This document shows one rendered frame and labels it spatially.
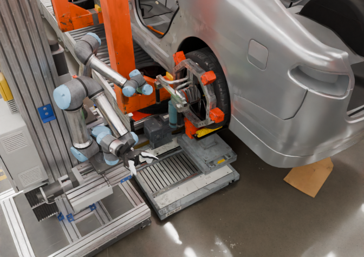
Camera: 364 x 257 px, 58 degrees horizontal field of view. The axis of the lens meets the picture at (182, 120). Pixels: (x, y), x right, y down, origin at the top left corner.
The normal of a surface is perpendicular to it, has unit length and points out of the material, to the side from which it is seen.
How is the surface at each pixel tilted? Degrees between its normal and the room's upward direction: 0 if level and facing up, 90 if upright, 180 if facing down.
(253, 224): 0
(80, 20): 90
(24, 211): 0
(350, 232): 0
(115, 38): 90
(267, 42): 81
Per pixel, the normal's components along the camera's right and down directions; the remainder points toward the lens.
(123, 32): 0.52, 0.56
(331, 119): 0.14, 0.64
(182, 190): 0.00, -0.76
